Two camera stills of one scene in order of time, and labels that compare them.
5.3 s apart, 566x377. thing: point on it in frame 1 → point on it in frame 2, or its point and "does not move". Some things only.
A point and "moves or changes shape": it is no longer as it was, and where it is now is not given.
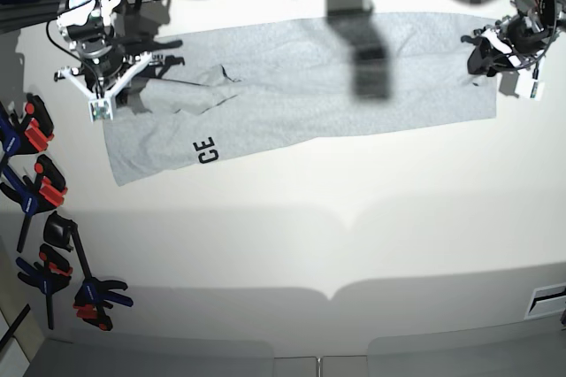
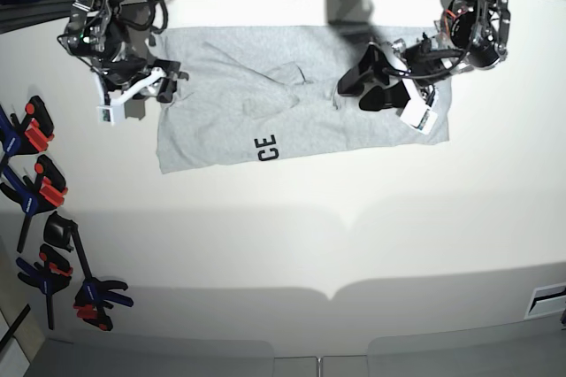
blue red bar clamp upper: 27,135 does not move
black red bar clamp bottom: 93,295 does not move
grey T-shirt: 233,93 moves or changes shape
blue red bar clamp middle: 48,188 does not move
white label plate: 546,300 does not move
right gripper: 517,41 → 420,67
